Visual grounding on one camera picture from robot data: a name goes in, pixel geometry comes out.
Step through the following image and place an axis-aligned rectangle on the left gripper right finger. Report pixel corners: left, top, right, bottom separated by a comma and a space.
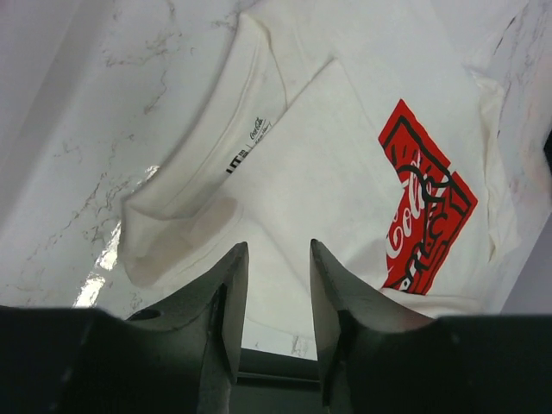
310, 241, 551, 413

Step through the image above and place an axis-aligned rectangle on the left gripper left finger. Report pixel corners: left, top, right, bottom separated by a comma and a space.
1, 242, 248, 413

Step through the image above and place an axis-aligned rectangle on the white Coca-Cola t-shirt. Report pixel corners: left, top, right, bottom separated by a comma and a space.
119, 1, 516, 337

